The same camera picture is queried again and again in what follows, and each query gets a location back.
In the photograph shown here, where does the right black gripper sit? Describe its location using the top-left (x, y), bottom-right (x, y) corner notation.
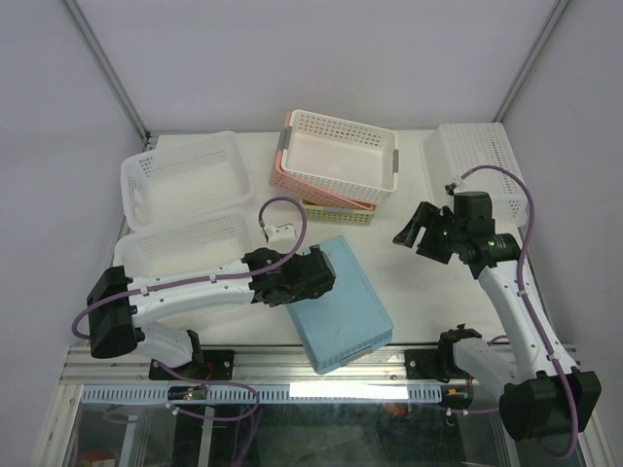
top-left (392, 201), bottom-right (465, 264)

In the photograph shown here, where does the blue perforated basket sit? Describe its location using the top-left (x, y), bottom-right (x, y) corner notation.
top-left (286, 235), bottom-right (394, 375)

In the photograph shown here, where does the cream white perforated basket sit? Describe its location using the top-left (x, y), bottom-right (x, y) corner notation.
top-left (280, 109), bottom-right (399, 205)

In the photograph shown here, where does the translucent white basket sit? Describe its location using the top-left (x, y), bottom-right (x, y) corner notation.
top-left (113, 208), bottom-right (260, 276)
top-left (120, 131), bottom-right (254, 232)
top-left (421, 123), bottom-right (529, 228)

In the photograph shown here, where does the pink perforated basket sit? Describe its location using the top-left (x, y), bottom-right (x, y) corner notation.
top-left (269, 112), bottom-right (376, 212)

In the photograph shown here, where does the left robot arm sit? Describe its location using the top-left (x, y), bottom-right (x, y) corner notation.
top-left (85, 245), bottom-right (336, 378)

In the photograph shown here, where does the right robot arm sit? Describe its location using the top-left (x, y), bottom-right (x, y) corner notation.
top-left (393, 192), bottom-right (602, 441)

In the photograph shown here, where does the yellow-green perforated basket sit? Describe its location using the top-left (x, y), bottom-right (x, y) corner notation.
top-left (301, 199), bottom-right (377, 226)

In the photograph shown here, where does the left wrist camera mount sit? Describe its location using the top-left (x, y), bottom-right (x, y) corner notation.
top-left (263, 224), bottom-right (298, 243)

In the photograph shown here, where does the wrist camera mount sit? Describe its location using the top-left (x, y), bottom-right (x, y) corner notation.
top-left (263, 224), bottom-right (298, 243)
top-left (444, 176), bottom-right (463, 197)

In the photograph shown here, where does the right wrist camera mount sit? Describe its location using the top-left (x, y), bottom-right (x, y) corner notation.
top-left (444, 176), bottom-right (463, 197)

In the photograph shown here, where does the aluminium mounting rail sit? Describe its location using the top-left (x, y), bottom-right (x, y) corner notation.
top-left (59, 344), bottom-right (436, 385)

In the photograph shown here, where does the white cable duct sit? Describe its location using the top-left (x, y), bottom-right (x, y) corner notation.
top-left (80, 383), bottom-right (444, 404)

